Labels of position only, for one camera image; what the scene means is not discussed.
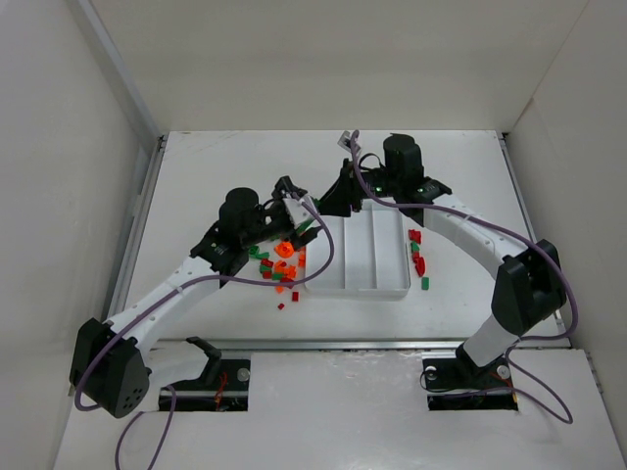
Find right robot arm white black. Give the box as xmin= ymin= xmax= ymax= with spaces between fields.
xmin=318 ymin=131 xmax=568 ymax=386

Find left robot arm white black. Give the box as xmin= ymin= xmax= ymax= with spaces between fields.
xmin=70 ymin=176 xmax=318 ymax=418

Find orange round lego piece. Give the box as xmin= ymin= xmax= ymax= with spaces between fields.
xmin=274 ymin=241 xmax=295 ymax=259

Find white three-compartment tray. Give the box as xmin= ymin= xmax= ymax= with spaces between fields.
xmin=305 ymin=201 xmax=410 ymax=300

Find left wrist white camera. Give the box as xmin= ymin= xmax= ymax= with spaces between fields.
xmin=282 ymin=194 xmax=317 ymax=231

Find wrist white camera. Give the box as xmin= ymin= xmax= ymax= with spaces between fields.
xmin=337 ymin=130 xmax=362 ymax=155
xmin=282 ymin=194 xmax=317 ymax=231

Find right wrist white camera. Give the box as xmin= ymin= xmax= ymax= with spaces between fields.
xmin=337 ymin=130 xmax=362 ymax=155

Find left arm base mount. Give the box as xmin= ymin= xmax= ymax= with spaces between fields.
xmin=171 ymin=337 xmax=251 ymax=412

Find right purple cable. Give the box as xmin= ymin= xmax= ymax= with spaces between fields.
xmin=350 ymin=129 xmax=574 ymax=425

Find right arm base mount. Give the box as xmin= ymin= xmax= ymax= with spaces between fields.
xmin=419 ymin=357 xmax=518 ymax=411

